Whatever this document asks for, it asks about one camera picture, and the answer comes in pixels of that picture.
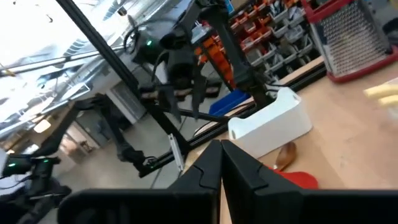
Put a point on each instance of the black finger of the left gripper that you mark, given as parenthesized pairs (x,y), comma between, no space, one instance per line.
(199,90)
(172,99)

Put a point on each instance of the red silicone spoon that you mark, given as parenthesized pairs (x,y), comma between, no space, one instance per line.
(298,180)

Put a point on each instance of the brown wooden spoon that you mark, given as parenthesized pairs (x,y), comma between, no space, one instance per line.
(286,154)

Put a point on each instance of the blue plastic bin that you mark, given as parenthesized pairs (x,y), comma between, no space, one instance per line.
(230,101)

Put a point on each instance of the parts shelf orange grey bins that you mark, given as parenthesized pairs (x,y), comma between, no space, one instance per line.
(280,31)

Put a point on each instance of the black background robot arm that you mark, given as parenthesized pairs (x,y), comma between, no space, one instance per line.
(40,174)

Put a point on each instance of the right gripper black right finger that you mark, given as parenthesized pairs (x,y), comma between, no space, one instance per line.
(248,196)

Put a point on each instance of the metal box grater red trim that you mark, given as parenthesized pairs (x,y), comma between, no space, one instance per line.
(351,40)

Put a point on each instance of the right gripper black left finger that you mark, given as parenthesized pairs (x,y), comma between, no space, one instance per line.
(202,193)

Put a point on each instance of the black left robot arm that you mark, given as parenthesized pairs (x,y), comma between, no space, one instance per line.
(143,51)

